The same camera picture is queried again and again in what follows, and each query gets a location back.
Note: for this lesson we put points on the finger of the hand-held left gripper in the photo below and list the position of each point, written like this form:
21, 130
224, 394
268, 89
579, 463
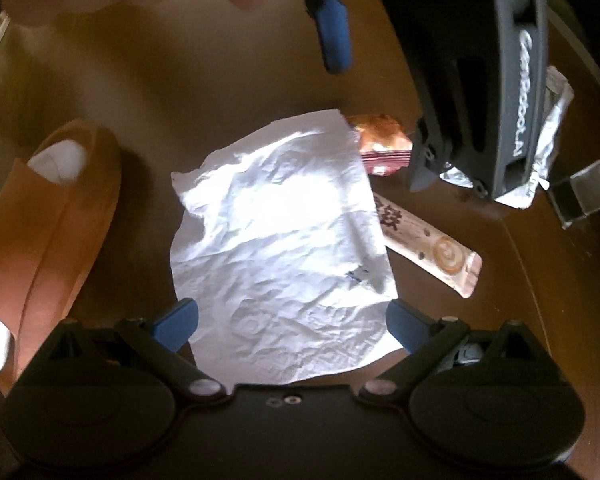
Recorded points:
335, 35

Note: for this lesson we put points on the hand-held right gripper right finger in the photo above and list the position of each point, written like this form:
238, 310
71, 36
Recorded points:
407, 325

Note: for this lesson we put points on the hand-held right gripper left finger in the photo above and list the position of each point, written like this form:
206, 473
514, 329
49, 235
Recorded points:
176, 325

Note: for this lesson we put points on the white paper sheet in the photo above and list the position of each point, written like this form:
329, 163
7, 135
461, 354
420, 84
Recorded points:
280, 250

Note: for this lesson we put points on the beige coffee stick packet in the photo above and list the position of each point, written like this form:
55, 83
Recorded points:
430, 245

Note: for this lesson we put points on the silver foil wrapper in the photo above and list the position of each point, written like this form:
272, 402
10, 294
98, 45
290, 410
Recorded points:
550, 130

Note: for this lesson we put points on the orange snack wrapper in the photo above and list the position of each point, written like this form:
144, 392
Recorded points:
382, 142

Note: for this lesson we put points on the orange slipper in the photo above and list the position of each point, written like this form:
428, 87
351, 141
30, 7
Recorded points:
55, 250

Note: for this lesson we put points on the clear plastic block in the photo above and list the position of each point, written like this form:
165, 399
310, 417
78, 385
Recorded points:
585, 185

